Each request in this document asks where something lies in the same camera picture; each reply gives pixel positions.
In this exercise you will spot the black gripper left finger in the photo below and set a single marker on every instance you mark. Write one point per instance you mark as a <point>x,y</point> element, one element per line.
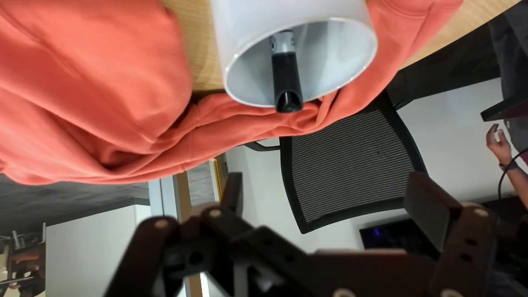
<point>231,232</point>

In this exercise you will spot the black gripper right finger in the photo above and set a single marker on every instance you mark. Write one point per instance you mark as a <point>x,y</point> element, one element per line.
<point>439,209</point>

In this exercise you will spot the black and silver marker pen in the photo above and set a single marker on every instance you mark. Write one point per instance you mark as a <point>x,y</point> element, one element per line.
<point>285,77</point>

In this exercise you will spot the person's forearm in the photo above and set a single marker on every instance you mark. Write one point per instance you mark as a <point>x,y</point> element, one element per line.
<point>520,184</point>

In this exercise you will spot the white ceramic mug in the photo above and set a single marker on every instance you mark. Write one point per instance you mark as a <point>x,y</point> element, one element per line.
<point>330,56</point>

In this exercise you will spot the person's hand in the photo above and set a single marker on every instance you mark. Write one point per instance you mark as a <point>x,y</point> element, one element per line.
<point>498,145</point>

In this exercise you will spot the black mesh office chair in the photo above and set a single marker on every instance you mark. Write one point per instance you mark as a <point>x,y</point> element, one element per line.
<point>347,166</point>

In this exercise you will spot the orange cloth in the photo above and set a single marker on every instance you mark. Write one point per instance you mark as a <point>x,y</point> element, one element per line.
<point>92,89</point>

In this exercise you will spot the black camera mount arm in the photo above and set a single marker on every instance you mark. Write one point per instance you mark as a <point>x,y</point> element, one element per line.
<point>508,108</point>

